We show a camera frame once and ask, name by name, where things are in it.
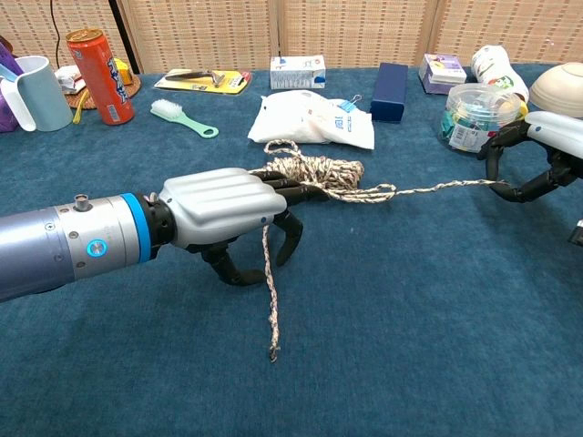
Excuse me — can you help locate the blue table cloth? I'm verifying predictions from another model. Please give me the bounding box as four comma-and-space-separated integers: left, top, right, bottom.
0, 63, 583, 437

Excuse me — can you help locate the white snack packet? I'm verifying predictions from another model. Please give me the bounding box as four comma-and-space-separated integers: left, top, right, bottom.
53, 65, 87, 96

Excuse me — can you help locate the navy blue long box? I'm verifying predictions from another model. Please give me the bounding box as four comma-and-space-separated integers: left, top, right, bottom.
369, 62, 409, 123

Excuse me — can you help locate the thin black hanging cable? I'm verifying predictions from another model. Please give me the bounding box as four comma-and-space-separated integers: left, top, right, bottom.
50, 0, 63, 69

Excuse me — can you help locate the white and blue carton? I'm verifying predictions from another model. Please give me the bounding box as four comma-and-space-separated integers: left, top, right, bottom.
269, 55, 327, 90

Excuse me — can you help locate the white plastic bag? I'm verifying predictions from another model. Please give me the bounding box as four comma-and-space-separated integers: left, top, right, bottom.
247, 89, 376, 150

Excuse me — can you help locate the light blue mug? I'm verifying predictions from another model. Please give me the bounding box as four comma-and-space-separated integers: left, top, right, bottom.
0, 55, 74, 133

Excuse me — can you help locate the red drink can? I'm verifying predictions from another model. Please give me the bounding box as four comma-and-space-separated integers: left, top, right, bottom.
66, 27, 136, 127

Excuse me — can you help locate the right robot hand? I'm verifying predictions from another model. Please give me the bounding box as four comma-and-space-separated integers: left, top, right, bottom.
476, 110, 583, 205

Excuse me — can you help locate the beige braided rope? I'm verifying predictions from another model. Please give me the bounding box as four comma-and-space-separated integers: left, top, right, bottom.
248, 138, 511, 363

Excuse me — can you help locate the blue binder clip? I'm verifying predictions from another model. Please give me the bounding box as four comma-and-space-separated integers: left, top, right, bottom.
337, 94, 363, 114

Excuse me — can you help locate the woven folding screen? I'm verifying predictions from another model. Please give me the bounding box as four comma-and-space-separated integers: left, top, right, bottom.
0, 0, 583, 76

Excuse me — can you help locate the woven round coaster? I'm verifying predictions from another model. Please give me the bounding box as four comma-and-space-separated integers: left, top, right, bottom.
63, 72, 142, 110

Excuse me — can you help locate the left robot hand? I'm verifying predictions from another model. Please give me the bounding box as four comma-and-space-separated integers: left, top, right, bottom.
157, 167, 341, 287

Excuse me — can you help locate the white bottle yellow cap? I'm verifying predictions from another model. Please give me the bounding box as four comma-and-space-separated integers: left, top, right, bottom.
470, 44, 531, 117

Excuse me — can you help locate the yellow strap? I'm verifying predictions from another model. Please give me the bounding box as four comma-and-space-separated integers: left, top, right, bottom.
72, 88, 91, 125

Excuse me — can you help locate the mint green brush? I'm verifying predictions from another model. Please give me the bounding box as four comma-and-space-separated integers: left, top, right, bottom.
149, 98, 220, 139

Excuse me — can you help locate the black stand pole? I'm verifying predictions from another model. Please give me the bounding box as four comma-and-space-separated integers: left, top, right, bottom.
107, 0, 142, 74

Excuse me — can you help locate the razor in yellow blister pack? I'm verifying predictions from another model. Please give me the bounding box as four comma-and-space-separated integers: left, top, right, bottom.
153, 67, 253, 96

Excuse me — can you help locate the small purple white box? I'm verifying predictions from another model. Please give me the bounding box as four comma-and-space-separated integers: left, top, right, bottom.
417, 53, 468, 96

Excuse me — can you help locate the clear tub of clips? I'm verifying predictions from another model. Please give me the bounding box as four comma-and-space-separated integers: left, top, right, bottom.
437, 82, 525, 154

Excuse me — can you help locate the cream upturned bowl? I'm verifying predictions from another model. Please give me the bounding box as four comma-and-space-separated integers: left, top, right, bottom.
527, 62, 583, 120

